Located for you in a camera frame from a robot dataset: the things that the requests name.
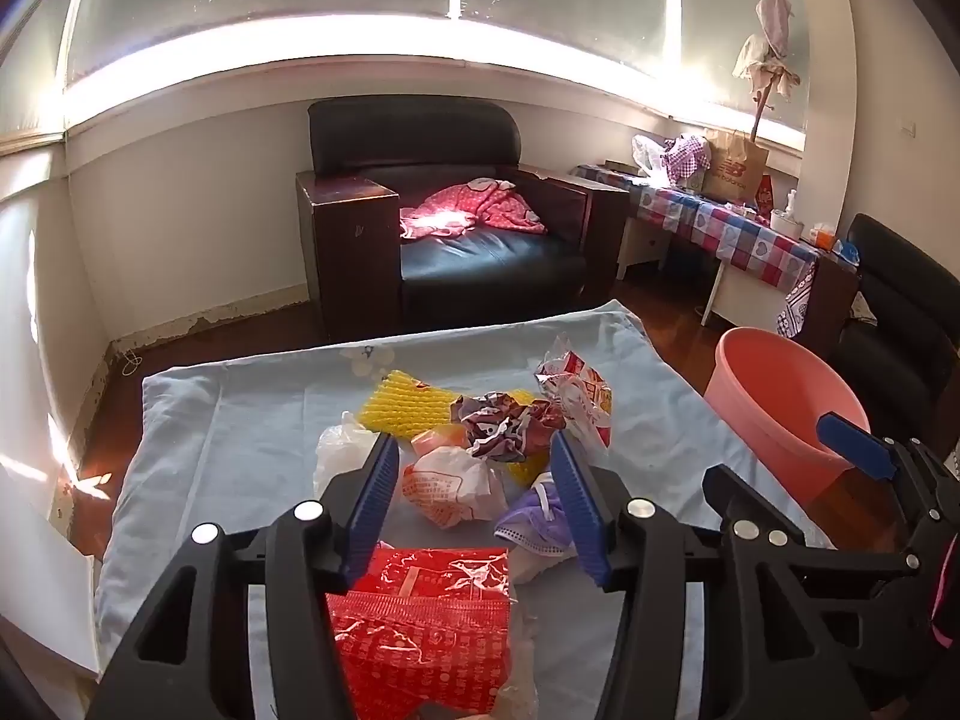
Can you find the pink plastic bucket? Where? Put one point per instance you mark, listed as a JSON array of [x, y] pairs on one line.
[[772, 397]]

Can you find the pink checkered cloth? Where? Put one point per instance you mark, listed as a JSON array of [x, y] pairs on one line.
[[686, 154]]

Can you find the black office chair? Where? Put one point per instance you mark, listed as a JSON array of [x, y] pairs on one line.
[[900, 315]]

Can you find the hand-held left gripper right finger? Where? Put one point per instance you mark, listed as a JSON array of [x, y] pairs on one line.
[[581, 510]]

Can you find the clear red-print wrapper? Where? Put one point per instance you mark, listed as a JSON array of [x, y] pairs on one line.
[[581, 390]]

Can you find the white drawer cabinet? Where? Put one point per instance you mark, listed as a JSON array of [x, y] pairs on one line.
[[641, 244]]

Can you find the purple face mask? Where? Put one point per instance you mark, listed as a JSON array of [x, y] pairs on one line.
[[536, 521]]

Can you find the flat brown box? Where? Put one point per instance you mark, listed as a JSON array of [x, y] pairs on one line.
[[619, 165]]

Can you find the crumpled maroon wrapper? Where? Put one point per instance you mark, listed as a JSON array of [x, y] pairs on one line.
[[502, 424]]

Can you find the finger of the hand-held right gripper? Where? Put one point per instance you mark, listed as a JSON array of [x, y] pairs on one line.
[[724, 487], [855, 444]]

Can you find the cloth-draped wooden stand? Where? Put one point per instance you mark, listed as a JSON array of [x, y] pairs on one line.
[[769, 45]]

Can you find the brown paper shopping bag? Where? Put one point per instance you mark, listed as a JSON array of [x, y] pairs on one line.
[[739, 165]]

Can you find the white crumpled plastic bag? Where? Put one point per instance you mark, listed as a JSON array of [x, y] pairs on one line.
[[341, 450]]

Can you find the white table frame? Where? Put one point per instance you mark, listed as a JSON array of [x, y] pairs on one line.
[[739, 300]]

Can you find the light blue bedsheet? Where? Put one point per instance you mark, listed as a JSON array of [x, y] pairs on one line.
[[225, 435]]

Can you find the white orange-print plastic bag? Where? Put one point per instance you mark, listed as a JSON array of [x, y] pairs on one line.
[[450, 484]]

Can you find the pink dotted cloth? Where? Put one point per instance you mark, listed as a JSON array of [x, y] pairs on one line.
[[480, 206]]

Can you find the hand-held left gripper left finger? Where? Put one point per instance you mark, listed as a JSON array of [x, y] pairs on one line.
[[371, 510]]

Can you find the orange box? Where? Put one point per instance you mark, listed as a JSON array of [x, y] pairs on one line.
[[823, 236]]

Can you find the dark wooden cabinet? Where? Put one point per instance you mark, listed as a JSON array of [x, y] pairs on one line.
[[832, 307]]

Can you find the blue white packet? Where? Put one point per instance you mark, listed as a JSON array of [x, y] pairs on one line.
[[849, 251]]

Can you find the white tissue container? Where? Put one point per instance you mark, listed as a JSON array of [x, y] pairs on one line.
[[786, 216]]

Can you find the black leather armchair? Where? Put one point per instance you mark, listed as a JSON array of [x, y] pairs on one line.
[[480, 262]]

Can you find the white board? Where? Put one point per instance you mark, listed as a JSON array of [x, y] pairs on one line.
[[37, 577]]

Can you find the red plastic packet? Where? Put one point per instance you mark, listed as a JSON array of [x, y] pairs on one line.
[[420, 622]]

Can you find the side table with checkered cloth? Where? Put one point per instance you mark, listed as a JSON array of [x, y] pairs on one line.
[[720, 229]]

